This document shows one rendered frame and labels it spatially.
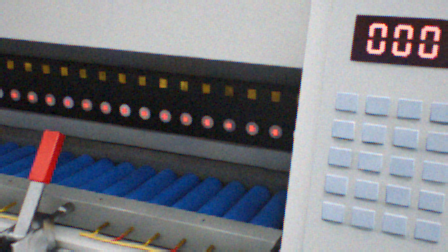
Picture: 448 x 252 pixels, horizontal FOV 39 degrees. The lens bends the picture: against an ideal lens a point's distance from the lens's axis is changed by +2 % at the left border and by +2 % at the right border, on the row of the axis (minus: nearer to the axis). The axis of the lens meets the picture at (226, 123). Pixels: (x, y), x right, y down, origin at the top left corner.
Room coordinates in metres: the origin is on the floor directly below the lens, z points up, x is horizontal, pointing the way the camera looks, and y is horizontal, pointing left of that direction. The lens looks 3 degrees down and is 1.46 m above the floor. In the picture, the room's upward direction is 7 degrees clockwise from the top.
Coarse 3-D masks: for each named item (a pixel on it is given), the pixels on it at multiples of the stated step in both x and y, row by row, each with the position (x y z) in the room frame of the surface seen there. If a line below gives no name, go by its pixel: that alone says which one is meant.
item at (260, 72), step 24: (0, 48) 0.65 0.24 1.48; (24, 48) 0.64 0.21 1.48; (48, 48) 0.62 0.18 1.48; (72, 48) 0.61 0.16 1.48; (96, 48) 0.60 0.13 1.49; (192, 72) 0.56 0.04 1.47; (216, 72) 0.55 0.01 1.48; (240, 72) 0.54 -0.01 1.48; (264, 72) 0.54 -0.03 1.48; (288, 72) 0.53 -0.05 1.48; (120, 144) 0.59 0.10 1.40; (264, 168) 0.53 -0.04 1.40
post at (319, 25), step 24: (312, 0) 0.32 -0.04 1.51; (312, 24) 0.31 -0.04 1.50; (312, 48) 0.31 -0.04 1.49; (312, 72) 0.31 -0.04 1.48; (312, 96) 0.31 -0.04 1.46; (312, 120) 0.31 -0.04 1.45; (312, 144) 0.31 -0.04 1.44; (288, 192) 0.31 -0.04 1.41; (288, 216) 0.31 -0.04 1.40; (288, 240) 0.31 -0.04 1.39
